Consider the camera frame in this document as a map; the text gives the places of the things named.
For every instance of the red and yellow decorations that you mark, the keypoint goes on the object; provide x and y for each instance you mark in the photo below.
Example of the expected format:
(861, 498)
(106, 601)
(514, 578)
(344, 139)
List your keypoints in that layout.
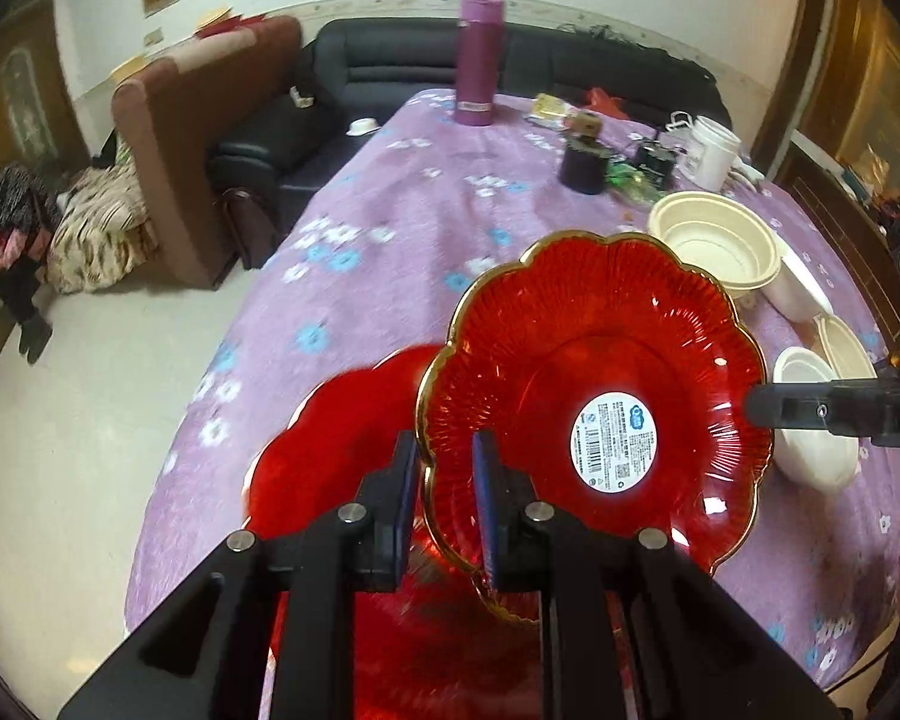
(221, 21)

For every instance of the white plastic jar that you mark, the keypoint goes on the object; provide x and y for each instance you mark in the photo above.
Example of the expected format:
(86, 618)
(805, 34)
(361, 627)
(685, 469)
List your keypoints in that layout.
(712, 154)

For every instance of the brown armchair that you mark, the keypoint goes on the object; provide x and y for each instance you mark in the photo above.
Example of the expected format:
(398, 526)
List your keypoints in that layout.
(172, 165)

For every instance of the decorated glass panel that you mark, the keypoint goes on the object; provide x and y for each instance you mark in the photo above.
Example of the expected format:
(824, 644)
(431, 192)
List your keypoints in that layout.
(881, 75)

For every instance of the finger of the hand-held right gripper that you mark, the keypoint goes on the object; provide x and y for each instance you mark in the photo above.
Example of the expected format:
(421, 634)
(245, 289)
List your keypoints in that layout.
(832, 409)

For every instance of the red packet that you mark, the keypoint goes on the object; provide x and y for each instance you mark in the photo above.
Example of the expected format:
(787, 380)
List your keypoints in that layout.
(604, 100)

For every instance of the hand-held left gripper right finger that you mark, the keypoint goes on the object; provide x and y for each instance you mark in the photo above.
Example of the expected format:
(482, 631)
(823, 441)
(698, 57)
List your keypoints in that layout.
(484, 499)

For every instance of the purple floral tablecloth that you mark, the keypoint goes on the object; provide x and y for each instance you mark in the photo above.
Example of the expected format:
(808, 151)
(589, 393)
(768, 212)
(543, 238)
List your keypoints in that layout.
(390, 240)

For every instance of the yellow packet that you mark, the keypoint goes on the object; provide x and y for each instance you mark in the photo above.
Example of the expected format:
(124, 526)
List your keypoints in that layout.
(549, 109)

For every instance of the green wrapper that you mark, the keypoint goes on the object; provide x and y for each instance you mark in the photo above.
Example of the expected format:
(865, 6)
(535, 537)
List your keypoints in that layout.
(630, 181)

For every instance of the dark clothes pile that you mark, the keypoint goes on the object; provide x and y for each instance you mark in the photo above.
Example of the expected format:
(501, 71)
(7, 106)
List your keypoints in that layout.
(19, 240)

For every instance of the purple thermos bottle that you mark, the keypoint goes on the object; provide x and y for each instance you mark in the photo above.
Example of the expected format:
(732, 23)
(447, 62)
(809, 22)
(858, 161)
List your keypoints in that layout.
(478, 60)

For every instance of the black leather sofa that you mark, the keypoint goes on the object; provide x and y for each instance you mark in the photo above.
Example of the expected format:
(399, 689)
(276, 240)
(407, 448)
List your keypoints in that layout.
(390, 67)

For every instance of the black electronic device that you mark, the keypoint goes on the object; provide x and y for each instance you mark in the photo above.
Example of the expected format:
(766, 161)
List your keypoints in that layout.
(656, 165)

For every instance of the brown bag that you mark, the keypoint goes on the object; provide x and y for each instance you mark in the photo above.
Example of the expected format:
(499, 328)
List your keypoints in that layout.
(246, 229)

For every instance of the black jar with cork top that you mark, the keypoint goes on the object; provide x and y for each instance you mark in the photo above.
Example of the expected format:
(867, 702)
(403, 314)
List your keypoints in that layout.
(581, 165)

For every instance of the small cream plastic bowl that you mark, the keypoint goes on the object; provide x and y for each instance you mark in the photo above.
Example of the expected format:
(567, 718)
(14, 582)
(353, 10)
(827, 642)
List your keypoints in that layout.
(847, 349)

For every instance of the red plate with white label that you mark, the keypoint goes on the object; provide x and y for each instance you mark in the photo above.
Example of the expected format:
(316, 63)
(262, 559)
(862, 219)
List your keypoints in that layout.
(607, 330)

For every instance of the striped blanket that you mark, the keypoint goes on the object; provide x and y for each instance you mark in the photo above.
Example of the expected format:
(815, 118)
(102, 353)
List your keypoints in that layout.
(97, 229)

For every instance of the white cloth gloves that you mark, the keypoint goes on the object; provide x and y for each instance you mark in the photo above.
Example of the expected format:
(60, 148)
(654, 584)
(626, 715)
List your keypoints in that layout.
(746, 172)

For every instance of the wall socket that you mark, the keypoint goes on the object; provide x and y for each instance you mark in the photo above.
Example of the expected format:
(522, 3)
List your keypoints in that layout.
(154, 37)

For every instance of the white cup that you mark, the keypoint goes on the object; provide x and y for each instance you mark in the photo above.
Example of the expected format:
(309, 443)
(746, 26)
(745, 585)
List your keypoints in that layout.
(362, 126)

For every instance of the red plate with gold rim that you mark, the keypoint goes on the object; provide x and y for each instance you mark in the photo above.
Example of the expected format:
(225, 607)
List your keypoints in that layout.
(330, 435)

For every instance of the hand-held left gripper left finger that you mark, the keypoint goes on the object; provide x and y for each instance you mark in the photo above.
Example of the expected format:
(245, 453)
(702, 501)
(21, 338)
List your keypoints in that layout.
(405, 499)

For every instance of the white foam bowl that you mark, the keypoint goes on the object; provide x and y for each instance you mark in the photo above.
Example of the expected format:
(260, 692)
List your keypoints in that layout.
(795, 289)
(810, 450)

